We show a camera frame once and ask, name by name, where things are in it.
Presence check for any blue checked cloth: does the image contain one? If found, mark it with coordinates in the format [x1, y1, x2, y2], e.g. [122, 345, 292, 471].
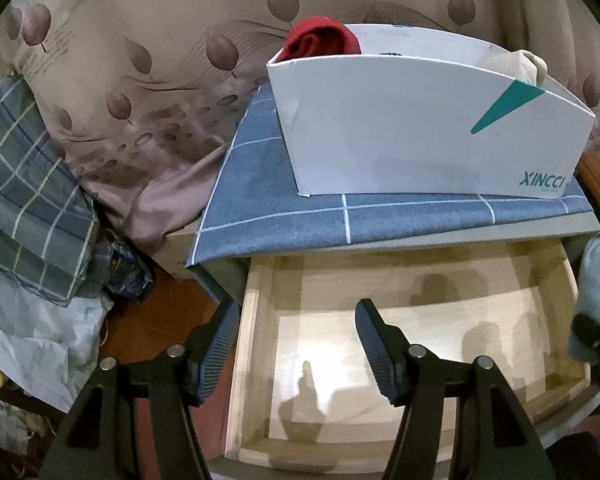
[186, 80, 593, 267]

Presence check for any grey front wooden drawer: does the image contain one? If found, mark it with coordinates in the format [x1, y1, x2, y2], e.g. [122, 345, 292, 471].
[205, 237, 600, 480]

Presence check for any blue printed packet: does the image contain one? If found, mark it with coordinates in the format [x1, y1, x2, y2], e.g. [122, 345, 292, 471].
[102, 240, 153, 303]

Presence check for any white plastic bag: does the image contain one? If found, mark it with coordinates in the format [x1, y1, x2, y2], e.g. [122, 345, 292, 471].
[0, 260, 108, 413]

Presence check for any grey plaid cloth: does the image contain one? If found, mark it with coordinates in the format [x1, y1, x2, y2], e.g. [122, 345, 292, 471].
[0, 77, 98, 306]

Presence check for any white cardboard box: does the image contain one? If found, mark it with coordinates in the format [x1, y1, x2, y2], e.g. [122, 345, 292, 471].
[266, 22, 595, 198]

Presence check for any beige leaf print cloth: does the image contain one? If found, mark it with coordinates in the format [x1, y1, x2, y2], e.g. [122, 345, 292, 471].
[0, 0, 600, 261]

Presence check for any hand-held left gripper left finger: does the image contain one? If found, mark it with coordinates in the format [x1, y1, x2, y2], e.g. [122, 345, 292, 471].
[37, 296, 242, 480]

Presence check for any beige cardboard box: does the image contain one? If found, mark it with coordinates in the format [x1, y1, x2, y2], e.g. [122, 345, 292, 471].
[152, 225, 203, 281]

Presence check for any beige floral cloth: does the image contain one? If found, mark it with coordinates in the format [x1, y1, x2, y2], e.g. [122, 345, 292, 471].
[0, 390, 46, 461]

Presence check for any red sock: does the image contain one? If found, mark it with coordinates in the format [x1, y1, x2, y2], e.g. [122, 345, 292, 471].
[279, 16, 363, 62]

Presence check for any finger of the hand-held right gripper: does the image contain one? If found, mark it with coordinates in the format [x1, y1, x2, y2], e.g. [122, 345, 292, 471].
[570, 312, 600, 387]

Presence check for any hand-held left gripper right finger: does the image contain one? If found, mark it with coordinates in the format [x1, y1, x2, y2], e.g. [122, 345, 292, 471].
[355, 299, 556, 480]

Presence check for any white textured sock pair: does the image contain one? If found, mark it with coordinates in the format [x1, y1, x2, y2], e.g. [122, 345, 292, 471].
[477, 49, 549, 86]

